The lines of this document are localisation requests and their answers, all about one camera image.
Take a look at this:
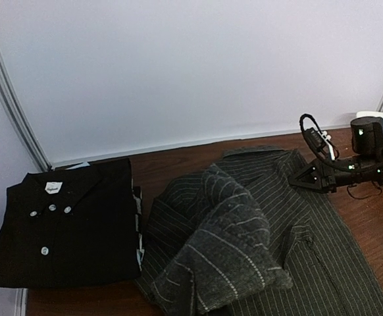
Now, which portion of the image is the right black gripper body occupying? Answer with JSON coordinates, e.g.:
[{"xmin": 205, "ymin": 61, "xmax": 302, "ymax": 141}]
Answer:
[{"xmin": 311, "ymin": 159, "xmax": 337, "ymax": 193}]

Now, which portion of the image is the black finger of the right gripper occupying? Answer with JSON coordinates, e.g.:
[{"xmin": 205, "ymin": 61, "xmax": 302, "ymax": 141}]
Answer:
[{"xmin": 288, "ymin": 163, "xmax": 319, "ymax": 191}]

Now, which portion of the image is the black pinstriped long sleeve shirt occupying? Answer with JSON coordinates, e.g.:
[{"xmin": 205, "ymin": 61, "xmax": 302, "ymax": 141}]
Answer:
[{"xmin": 136, "ymin": 147, "xmax": 383, "ymax": 315}]

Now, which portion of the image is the stack of folded shirts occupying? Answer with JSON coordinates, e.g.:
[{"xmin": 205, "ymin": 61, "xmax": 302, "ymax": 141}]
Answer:
[{"xmin": 0, "ymin": 159, "xmax": 141, "ymax": 289}]

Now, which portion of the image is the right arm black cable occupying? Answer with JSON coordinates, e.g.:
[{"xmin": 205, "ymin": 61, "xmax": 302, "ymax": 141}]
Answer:
[{"xmin": 299, "ymin": 113, "xmax": 383, "ymax": 198}]

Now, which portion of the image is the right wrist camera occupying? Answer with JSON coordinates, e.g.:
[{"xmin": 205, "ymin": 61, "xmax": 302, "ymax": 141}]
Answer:
[{"xmin": 304, "ymin": 128, "xmax": 337, "ymax": 161}]

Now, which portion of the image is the left aluminium post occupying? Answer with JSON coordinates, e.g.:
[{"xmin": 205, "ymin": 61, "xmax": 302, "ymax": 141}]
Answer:
[{"xmin": 0, "ymin": 52, "xmax": 53, "ymax": 172}]

